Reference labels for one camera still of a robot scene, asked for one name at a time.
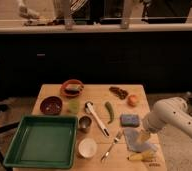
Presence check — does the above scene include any green square tray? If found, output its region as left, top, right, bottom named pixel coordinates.
left=3, top=116, right=78, bottom=169

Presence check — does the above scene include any blue sponge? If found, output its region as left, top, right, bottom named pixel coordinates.
left=120, top=114, right=140, bottom=127

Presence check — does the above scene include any green chili pepper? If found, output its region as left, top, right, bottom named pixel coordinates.
left=105, top=102, right=114, bottom=124

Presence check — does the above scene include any dark counter cabinet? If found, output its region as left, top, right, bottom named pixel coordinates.
left=0, top=32, right=192, bottom=101

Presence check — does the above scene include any blue grey towel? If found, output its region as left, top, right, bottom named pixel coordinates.
left=123, top=128, right=157, bottom=152

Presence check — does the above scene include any brown dried food piece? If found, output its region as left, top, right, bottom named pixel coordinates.
left=109, top=87, right=128, bottom=100

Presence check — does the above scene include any yellow banana toy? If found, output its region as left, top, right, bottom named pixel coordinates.
left=127, top=150, right=156, bottom=161

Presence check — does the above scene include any orange plate with food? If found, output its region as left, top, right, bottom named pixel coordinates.
left=60, top=79, right=84, bottom=97

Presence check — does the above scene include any small metal cup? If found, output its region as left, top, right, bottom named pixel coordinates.
left=79, top=116, right=92, bottom=133

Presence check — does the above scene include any silver fork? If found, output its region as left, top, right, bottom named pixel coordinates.
left=101, top=131, right=122, bottom=162

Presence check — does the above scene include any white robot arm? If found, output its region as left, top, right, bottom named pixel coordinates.
left=137, top=97, right=192, bottom=144

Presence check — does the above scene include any orange round fruit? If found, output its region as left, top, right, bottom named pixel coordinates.
left=127, top=95, right=139, bottom=107

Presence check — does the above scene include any dark red bowl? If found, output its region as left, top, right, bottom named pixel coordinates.
left=40, top=96, right=63, bottom=115

